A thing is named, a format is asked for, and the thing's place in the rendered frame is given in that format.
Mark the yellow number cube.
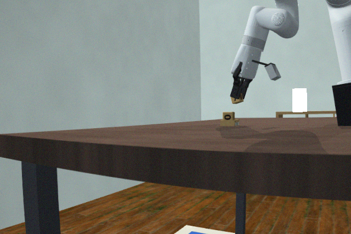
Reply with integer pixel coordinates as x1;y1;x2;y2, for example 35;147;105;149
223;112;235;120
231;93;244;104

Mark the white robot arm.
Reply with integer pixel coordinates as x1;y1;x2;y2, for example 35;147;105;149
241;0;351;85

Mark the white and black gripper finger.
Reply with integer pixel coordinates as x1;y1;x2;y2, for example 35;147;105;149
230;62;245;99
241;78;252;99

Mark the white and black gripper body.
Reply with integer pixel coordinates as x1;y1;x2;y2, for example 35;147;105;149
231;44;263;79

